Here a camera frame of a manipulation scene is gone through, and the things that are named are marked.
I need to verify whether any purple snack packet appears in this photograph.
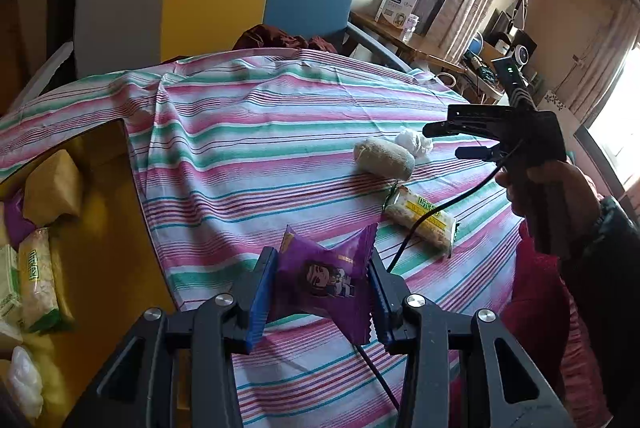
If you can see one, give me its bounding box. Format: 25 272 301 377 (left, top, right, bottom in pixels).
0 195 36 246

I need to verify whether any white wad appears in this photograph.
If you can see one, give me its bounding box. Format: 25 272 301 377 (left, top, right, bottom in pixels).
5 345 45 419
395 129 433 156

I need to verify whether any person's right forearm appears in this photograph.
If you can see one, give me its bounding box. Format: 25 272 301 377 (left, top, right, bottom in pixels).
560 195 640 419

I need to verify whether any black cable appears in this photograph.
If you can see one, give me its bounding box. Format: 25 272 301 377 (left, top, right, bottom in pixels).
357 140 521 411

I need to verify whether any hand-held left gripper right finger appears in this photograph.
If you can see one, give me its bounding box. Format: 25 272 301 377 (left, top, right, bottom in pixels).
367 253 576 428

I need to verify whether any white floral paper bag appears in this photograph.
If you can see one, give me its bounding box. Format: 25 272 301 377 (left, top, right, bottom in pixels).
542 88 581 119

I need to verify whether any yellow sponge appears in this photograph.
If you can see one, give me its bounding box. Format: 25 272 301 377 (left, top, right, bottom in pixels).
24 149 83 226

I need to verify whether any yellow storage box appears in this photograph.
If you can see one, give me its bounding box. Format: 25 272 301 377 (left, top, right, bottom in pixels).
0 118 176 428

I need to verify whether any green carton box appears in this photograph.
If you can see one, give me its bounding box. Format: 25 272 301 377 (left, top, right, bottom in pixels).
0 245 25 341

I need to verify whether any dark red cloth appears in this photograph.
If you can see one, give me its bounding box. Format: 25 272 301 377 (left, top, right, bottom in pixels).
234 24 340 55

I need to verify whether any beige sock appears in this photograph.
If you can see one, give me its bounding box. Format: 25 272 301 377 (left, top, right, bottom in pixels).
353 137 416 181

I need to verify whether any red fleece cloth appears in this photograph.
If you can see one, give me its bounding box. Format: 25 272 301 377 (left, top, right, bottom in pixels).
500 218 613 428

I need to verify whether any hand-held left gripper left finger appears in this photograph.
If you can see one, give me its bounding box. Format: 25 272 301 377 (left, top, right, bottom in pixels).
62 246 278 428

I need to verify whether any white cardboard carton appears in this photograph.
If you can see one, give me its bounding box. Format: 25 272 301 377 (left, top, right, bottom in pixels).
375 0 418 29

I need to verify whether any wooden side desk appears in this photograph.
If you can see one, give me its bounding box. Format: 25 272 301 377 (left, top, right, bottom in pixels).
350 10 466 74

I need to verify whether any purple snack packet cartoon print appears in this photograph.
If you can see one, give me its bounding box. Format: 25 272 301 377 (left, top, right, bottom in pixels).
270 223 378 346

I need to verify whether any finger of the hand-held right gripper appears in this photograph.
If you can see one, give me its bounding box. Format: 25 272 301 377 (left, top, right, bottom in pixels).
456 145 506 162
422 104 511 140

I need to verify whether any person's right hand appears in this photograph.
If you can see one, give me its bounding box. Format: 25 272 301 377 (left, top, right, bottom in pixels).
495 160 601 254

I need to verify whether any yellow green cracker packet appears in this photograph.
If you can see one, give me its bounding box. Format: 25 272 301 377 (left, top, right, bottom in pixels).
17 228 76 334
382 185 458 259

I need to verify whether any black stereo unit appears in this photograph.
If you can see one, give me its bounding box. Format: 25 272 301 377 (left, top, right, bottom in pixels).
482 8 538 69

